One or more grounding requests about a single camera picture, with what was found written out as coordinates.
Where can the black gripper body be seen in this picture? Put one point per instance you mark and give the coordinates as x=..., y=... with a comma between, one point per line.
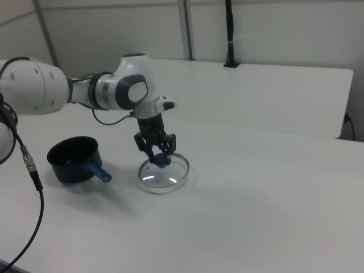
x=150, y=126

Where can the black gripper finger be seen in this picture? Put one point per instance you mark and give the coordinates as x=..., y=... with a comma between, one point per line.
x=170, y=143
x=143, y=145

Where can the glass lid with blue knob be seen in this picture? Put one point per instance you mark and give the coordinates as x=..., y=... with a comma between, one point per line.
x=167, y=177

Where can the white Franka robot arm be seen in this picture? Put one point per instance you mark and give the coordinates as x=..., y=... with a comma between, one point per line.
x=42, y=88

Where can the dark blue saucepan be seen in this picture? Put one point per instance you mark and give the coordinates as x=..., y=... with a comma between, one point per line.
x=72, y=167

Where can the black pole with clamp base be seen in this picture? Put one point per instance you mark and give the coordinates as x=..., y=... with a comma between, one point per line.
x=229, y=31

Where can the grey metal frame post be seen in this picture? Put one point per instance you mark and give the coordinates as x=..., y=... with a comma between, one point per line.
x=186, y=28
x=47, y=34

